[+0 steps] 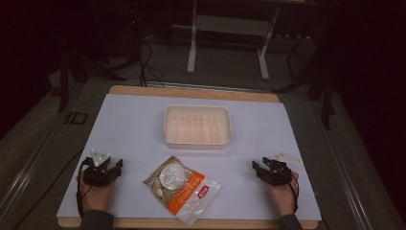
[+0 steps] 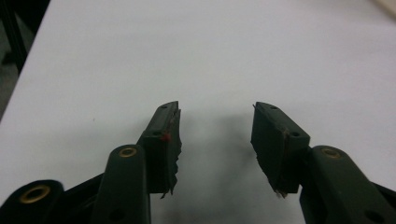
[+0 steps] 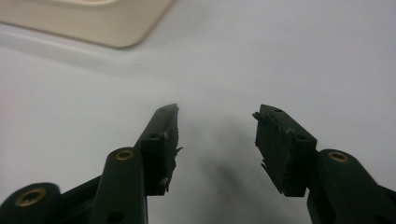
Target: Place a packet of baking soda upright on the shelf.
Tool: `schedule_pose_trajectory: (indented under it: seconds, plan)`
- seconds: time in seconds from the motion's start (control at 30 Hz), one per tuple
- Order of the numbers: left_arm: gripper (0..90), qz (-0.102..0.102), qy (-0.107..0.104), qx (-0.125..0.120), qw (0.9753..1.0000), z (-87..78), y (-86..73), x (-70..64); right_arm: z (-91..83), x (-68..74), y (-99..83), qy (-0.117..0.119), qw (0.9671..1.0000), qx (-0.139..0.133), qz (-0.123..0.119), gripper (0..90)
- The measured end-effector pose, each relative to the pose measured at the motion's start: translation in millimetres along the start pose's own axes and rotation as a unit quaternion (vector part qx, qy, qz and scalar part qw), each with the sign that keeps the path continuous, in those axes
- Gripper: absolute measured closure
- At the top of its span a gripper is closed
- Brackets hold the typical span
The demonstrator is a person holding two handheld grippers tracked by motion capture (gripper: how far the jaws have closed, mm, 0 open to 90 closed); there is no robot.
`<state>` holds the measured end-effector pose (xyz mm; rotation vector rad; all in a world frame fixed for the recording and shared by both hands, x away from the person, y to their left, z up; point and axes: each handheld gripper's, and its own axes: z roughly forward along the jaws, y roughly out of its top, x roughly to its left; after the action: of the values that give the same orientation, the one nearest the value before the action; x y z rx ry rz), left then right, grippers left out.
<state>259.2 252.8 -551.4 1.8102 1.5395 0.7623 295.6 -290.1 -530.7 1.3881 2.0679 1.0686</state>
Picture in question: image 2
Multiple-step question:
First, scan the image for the beige object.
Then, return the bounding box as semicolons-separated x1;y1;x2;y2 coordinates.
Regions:
373;0;396;21

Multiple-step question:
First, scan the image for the black metal stand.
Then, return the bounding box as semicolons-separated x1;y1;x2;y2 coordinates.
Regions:
0;0;51;75

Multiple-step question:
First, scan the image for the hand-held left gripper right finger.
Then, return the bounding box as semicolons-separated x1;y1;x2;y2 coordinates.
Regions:
250;101;396;224

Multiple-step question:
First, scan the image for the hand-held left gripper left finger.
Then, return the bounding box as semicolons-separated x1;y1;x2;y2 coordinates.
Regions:
91;100;183;224

